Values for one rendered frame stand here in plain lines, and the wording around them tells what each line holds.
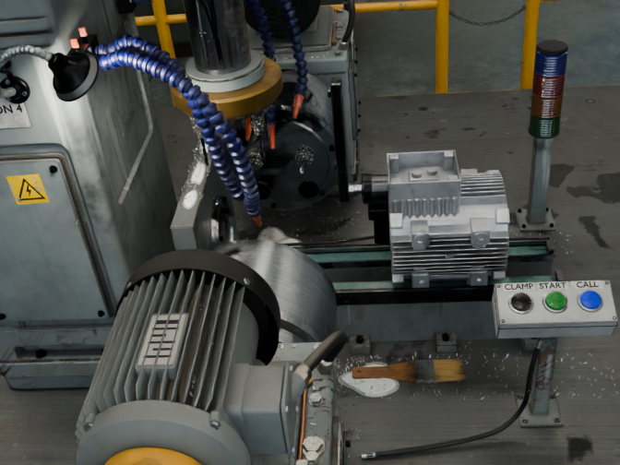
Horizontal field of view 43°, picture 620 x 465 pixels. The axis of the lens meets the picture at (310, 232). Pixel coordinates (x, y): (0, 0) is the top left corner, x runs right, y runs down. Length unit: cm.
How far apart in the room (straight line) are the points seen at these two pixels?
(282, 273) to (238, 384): 40
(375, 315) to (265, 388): 74
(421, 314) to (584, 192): 63
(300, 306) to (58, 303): 47
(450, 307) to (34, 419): 78
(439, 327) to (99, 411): 87
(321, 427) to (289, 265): 32
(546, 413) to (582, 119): 105
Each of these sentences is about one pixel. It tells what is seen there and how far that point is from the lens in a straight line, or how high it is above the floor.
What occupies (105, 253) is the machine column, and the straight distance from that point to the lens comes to 131.
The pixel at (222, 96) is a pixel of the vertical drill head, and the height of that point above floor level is 133.
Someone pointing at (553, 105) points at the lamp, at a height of 110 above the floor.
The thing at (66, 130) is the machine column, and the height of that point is 135.
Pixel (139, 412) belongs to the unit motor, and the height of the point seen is 135.
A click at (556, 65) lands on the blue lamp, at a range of 162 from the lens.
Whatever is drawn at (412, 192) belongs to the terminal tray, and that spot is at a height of 113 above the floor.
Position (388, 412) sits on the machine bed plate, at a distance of 141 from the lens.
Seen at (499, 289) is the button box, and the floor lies 107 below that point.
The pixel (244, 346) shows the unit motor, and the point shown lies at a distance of 82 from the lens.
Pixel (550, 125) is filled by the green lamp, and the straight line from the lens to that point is 168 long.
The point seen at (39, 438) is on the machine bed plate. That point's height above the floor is 80.
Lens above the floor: 187
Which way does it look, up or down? 36 degrees down
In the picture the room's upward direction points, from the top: 6 degrees counter-clockwise
